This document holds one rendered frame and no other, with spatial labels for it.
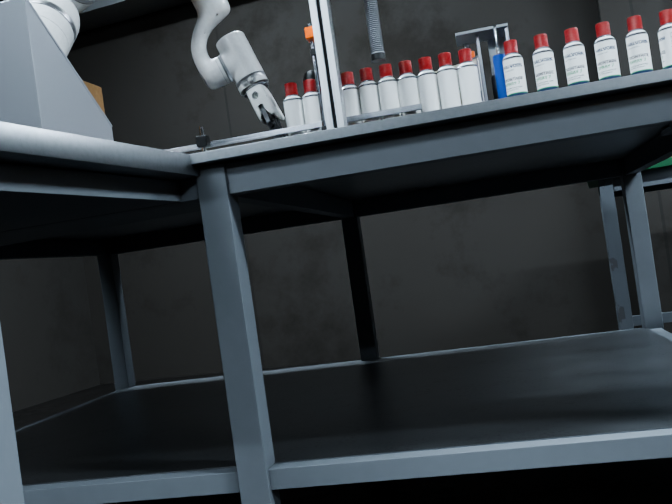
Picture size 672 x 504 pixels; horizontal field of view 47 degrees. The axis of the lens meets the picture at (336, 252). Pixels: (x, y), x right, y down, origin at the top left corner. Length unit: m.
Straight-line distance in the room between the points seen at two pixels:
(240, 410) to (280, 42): 3.63
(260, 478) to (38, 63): 0.84
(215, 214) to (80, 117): 0.30
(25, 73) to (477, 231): 3.38
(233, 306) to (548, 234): 3.10
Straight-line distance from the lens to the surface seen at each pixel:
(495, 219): 4.42
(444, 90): 2.02
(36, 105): 1.36
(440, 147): 1.41
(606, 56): 2.04
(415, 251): 4.50
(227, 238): 1.47
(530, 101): 1.37
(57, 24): 1.62
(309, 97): 2.07
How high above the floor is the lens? 0.59
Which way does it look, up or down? 1 degrees up
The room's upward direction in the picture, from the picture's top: 8 degrees counter-clockwise
